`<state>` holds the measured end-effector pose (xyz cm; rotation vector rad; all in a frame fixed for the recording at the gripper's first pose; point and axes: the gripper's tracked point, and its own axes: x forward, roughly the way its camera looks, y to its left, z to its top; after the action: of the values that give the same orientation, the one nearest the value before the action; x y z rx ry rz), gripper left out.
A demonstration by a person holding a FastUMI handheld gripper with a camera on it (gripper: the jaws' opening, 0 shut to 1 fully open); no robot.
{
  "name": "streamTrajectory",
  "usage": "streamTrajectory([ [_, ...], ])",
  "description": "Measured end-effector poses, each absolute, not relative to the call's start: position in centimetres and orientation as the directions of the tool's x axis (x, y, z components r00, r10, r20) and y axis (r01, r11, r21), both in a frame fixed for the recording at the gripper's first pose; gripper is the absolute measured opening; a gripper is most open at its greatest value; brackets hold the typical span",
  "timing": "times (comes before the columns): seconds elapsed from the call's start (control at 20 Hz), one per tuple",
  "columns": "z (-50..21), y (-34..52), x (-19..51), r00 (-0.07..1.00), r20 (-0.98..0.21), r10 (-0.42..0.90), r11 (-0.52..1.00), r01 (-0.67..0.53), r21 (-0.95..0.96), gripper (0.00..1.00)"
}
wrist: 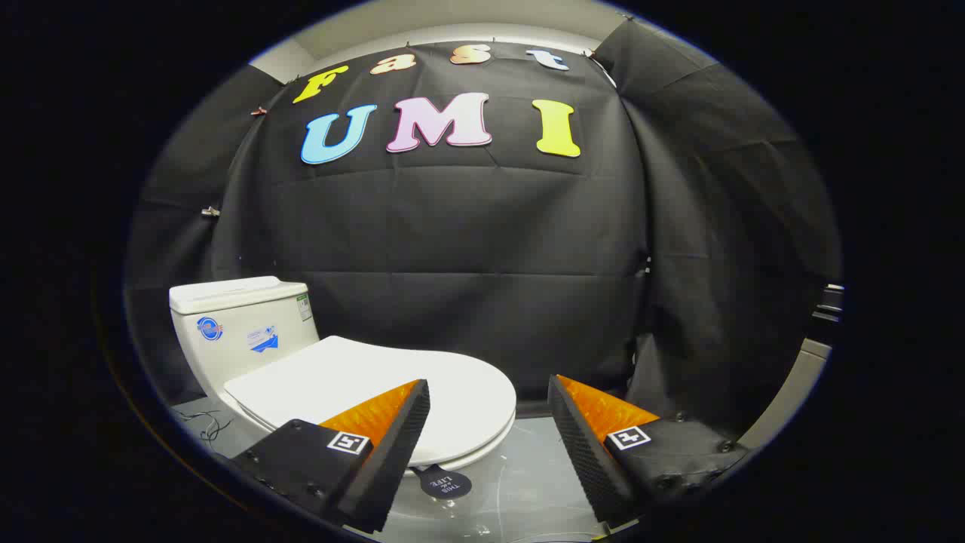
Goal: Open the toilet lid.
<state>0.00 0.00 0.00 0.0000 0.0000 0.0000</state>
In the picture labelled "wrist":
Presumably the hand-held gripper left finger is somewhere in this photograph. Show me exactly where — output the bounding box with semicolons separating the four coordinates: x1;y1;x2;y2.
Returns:
230;379;432;535

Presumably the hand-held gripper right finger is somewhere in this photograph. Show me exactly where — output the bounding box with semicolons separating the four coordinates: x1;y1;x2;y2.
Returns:
547;373;751;529

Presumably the black lid lifter handle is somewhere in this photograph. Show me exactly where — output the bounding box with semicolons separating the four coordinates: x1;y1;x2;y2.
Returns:
411;465;473;500

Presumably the white toilet lid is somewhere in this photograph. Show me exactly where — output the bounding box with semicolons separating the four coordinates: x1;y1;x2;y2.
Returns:
224;336;517;466

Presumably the white toilet seat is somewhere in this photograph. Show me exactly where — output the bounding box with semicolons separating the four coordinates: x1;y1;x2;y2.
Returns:
240;403;518;476

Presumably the white ceramic toilet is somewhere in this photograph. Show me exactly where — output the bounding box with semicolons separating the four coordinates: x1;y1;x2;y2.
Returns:
169;276;321;434

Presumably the grey white cabinet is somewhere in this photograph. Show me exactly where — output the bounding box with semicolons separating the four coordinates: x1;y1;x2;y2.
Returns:
739;283;845;449

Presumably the black backdrop cloth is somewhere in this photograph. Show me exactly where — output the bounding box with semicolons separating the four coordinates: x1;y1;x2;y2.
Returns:
124;19;843;434

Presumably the thin black floor cable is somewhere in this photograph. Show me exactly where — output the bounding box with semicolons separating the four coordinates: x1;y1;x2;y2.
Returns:
192;410;233;446

